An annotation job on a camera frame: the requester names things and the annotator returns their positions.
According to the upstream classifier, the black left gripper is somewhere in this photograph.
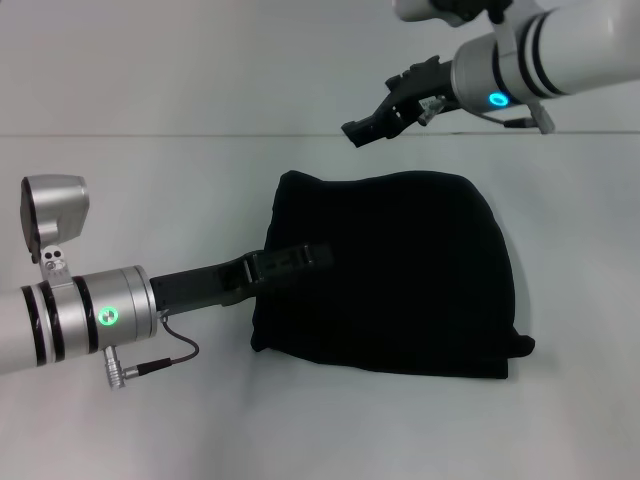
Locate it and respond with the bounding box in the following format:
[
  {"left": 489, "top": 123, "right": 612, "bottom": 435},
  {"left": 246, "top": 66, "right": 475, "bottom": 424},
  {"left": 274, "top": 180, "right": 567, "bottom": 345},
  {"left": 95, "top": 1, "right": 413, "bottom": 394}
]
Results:
[{"left": 148, "top": 241, "right": 336, "bottom": 315}]

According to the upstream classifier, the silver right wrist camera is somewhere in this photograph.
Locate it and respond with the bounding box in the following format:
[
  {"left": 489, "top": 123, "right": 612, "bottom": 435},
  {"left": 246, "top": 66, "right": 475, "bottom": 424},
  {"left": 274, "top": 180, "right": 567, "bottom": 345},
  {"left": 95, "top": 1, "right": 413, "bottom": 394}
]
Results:
[{"left": 392, "top": 0, "right": 520, "bottom": 57}]

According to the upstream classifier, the thin right wrist cable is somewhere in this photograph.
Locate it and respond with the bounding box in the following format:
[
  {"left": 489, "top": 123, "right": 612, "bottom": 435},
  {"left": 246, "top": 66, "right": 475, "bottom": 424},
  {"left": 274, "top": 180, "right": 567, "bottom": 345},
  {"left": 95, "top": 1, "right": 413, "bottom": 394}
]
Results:
[{"left": 473, "top": 108, "right": 539, "bottom": 130}]

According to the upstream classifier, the thin wrist cable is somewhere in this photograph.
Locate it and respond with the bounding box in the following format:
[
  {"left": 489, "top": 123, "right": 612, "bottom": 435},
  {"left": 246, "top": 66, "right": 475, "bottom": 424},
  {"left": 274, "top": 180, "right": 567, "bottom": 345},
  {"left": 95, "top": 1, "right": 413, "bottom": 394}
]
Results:
[
  {"left": 473, "top": 108, "right": 539, "bottom": 130},
  {"left": 140, "top": 310, "right": 202, "bottom": 375}
]

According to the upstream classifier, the silver right arm elbow plug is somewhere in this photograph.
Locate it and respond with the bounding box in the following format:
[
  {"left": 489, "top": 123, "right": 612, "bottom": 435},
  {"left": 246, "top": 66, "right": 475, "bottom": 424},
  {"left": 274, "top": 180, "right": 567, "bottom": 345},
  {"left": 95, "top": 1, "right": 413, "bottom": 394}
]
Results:
[{"left": 529, "top": 101, "right": 558, "bottom": 136}]

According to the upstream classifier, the thin left wrist cable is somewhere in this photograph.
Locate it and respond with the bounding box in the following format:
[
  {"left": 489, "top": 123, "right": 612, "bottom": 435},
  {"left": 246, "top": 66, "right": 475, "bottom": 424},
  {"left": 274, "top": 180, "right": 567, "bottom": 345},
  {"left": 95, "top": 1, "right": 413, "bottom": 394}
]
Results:
[{"left": 140, "top": 310, "right": 202, "bottom": 375}]

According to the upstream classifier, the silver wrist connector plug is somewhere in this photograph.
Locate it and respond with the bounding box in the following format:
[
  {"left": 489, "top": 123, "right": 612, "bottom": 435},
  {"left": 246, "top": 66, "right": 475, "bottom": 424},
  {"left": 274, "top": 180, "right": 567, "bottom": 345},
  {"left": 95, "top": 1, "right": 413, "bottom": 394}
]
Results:
[
  {"left": 417, "top": 93, "right": 447, "bottom": 127},
  {"left": 102, "top": 346, "right": 147, "bottom": 390}
]

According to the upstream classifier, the silver right wrist connector plug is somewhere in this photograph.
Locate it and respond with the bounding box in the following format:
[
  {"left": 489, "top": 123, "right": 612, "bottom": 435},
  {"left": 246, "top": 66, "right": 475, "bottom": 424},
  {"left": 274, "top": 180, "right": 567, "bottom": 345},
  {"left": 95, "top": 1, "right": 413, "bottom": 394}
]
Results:
[{"left": 417, "top": 93, "right": 447, "bottom": 127}]

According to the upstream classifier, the black shirt with FREE print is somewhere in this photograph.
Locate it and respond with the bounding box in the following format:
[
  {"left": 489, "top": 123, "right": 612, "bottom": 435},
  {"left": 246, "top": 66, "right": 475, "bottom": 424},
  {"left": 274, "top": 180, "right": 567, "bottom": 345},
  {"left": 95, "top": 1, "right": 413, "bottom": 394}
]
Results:
[{"left": 249, "top": 169, "right": 537, "bottom": 383}]

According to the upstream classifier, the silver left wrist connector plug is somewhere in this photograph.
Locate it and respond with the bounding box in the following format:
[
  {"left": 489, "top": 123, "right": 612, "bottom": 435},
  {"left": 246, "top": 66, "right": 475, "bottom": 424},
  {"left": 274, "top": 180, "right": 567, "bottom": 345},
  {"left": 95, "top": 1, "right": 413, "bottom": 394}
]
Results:
[{"left": 102, "top": 346, "right": 147, "bottom": 390}]

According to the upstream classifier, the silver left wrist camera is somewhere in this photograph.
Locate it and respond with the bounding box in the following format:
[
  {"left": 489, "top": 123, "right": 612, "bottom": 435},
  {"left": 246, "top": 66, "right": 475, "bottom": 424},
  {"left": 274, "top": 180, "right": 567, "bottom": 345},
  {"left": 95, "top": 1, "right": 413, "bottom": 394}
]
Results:
[{"left": 19, "top": 174, "right": 91, "bottom": 282}]

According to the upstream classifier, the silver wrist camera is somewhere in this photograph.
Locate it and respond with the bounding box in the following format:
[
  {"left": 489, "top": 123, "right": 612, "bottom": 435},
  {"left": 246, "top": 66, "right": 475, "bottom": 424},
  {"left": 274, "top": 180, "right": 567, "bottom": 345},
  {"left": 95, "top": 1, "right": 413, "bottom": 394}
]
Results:
[
  {"left": 19, "top": 174, "right": 91, "bottom": 282},
  {"left": 392, "top": 0, "right": 520, "bottom": 57}
]

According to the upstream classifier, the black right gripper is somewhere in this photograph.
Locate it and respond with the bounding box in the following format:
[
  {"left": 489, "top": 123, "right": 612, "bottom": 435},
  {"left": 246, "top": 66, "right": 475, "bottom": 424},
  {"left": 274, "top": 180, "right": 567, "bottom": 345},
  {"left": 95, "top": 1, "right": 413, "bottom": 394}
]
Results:
[{"left": 340, "top": 54, "right": 460, "bottom": 150}]

